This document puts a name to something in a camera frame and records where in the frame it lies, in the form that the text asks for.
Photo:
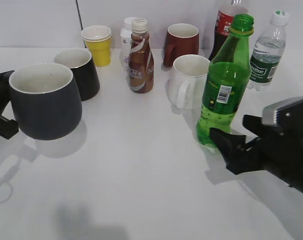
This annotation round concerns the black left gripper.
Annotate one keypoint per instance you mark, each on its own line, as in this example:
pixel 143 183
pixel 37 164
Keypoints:
pixel 8 128

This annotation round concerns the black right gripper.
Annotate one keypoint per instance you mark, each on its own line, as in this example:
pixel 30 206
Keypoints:
pixel 275 149

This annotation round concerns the dark grey ceramic mug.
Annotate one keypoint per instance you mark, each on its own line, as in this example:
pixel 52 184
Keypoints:
pixel 45 100

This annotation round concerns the green plastic bottle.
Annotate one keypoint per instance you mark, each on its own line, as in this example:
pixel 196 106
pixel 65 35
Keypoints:
pixel 228 75

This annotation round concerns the white ceramic mug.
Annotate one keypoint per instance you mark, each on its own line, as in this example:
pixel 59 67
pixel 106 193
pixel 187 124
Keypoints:
pixel 187 81

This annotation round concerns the clear water bottle green label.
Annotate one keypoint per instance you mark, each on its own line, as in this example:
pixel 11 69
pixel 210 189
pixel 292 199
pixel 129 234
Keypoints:
pixel 268 51

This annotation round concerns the black ceramic mug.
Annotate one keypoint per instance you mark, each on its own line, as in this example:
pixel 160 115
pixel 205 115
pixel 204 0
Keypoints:
pixel 82 65

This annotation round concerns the cola bottle red label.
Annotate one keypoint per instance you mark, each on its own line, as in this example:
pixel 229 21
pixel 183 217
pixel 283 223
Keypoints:
pixel 226 12

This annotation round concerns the dark red ceramic mug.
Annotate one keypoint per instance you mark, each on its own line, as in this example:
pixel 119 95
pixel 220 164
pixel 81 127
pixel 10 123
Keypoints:
pixel 181 39

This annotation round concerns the brown coffee drink bottle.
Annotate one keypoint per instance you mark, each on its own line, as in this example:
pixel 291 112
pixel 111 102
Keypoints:
pixel 141 61

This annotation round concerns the white plastic bottle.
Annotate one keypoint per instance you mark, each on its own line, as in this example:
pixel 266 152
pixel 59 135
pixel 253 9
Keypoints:
pixel 126 41

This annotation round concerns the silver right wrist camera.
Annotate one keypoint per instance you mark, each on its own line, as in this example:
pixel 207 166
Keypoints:
pixel 285 113

